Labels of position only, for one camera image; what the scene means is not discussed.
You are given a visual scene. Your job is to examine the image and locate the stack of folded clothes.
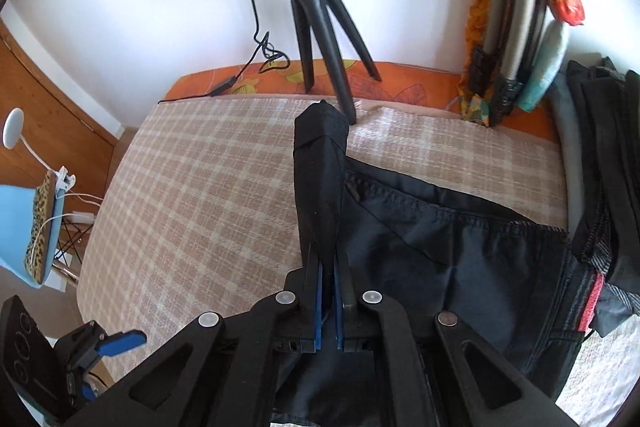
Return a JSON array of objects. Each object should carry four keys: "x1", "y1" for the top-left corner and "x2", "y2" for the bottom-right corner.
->
[{"x1": 548, "y1": 57, "x2": 639, "y2": 337}]

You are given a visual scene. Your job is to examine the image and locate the black mini tripod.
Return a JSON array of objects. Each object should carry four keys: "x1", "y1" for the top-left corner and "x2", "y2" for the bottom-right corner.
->
[{"x1": 291, "y1": 0, "x2": 382, "y2": 124}]

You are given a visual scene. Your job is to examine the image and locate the wooden wardrobe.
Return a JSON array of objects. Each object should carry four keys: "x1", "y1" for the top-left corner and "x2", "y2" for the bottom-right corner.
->
[{"x1": 0, "y1": 26, "x2": 137, "y2": 213}]

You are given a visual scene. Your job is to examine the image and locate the black track pants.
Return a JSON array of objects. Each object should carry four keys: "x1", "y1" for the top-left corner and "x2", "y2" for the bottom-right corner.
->
[{"x1": 273, "y1": 102, "x2": 597, "y2": 426}]

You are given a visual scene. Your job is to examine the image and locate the blue plastic chair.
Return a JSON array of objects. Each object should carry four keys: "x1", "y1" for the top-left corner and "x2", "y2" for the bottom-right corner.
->
[{"x1": 1, "y1": 185, "x2": 96, "y2": 288}]

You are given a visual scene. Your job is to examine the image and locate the folded silver tripod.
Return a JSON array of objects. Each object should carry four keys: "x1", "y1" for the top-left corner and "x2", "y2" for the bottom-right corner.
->
[{"x1": 463, "y1": 0, "x2": 546, "y2": 127}]

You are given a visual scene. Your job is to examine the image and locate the leopard print cloth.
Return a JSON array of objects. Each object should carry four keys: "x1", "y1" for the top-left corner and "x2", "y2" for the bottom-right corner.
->
[{"x1": 24, "y1": 173, "x2": 55, "y2": 284}]

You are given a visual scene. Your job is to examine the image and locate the beige checked bed blanket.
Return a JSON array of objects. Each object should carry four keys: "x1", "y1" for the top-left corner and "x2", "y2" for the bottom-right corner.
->
[{"x1": 78, "y1": 96, "x2": 639, "y2": 426}]

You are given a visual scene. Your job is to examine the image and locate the white clip lamp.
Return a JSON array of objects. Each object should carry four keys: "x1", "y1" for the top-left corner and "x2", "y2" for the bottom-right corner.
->
[{"x1": 2, "y1": 107, "x2": 103, "y2": 209}]

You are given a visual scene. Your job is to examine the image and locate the black ring light cable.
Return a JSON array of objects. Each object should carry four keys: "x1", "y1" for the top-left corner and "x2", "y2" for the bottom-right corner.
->
[{"x1": 156, "y1": 0, "x2": 292, "y2": 104}]

